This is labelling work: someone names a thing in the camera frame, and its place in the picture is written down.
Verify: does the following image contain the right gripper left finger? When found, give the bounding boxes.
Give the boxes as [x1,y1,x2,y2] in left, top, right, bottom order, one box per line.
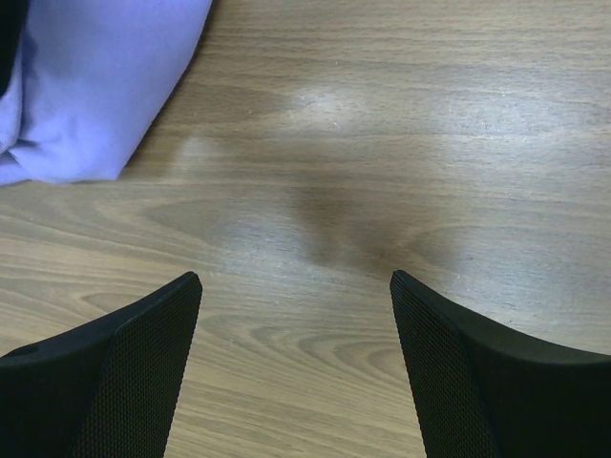
[1,272,202,457]

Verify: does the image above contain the purple t shirt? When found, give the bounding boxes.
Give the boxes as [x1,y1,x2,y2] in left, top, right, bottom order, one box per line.
[1,0,211,185]

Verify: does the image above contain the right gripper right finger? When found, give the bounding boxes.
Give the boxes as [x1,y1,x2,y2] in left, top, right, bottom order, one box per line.
[390,270,610,457]

